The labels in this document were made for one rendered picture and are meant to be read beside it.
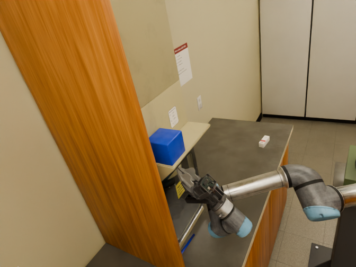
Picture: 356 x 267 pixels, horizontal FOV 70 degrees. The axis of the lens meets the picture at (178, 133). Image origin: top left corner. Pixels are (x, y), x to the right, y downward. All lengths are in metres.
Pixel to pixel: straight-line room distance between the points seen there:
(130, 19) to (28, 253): 1.00
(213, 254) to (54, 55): 1.06
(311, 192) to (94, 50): 0.92
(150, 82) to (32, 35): 0.39
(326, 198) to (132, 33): 0.92
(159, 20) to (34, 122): 0.62
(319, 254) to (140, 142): 2.01
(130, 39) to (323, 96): 3.41
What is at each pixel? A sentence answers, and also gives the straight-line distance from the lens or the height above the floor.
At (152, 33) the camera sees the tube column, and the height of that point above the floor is 1.92.
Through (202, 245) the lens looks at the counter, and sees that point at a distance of 1.38.
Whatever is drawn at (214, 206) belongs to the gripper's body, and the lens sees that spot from 1.02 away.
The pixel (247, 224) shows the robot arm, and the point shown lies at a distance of 1.06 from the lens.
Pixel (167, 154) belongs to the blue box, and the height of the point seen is 1.56.
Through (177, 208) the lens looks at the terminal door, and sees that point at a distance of 1.22.
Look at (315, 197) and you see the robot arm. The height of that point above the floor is 1.26.
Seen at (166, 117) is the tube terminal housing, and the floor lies 1.61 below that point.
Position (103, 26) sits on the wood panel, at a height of 2.00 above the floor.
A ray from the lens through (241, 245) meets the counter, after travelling 1.36.
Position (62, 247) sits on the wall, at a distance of 1.40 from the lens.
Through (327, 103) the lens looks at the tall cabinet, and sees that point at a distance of 4.06.
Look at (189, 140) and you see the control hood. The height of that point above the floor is 1.51.
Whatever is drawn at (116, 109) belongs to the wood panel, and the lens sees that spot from 0.78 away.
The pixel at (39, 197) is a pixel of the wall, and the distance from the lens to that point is 1.23.
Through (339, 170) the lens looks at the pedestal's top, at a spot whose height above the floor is 0.94.
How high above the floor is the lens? 2.05
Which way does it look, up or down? 29 degrees down
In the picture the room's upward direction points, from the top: 12 degrees counter-clockwise
